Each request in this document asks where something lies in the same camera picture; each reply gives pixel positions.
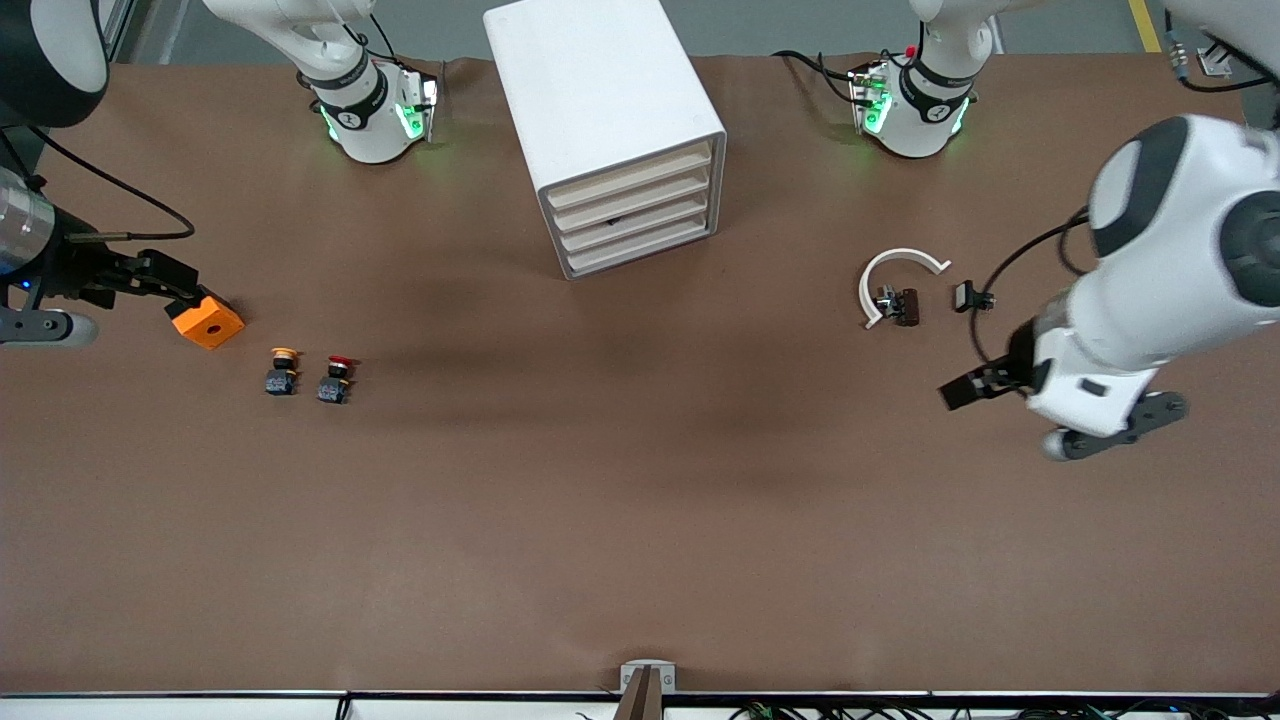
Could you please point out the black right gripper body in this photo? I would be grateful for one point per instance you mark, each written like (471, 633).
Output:
(72, 268)

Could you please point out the red push button switch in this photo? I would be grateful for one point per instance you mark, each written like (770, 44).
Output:
(332, 390)

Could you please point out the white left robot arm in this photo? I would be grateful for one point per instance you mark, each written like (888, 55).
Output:
(1180, 250)

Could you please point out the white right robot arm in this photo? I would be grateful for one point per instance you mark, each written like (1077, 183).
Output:
(365, 130)

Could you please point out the small black plastic part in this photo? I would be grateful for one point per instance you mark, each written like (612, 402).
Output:
(965, 296)

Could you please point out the small brown metal component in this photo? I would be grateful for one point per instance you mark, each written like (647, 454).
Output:
(908, 307)

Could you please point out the orange button enclosure box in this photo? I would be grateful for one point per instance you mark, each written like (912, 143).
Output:
(212, 325)

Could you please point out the yellow push button switch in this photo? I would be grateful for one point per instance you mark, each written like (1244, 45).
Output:
(281, 380)

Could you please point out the aluminium frame profile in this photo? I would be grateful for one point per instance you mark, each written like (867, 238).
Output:
(1218, 65)
(118, 25)

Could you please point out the grey metal bracket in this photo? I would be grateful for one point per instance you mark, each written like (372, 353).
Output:
(668, 678)

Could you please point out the white table edge rail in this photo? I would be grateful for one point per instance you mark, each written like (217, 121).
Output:
(200, 708)

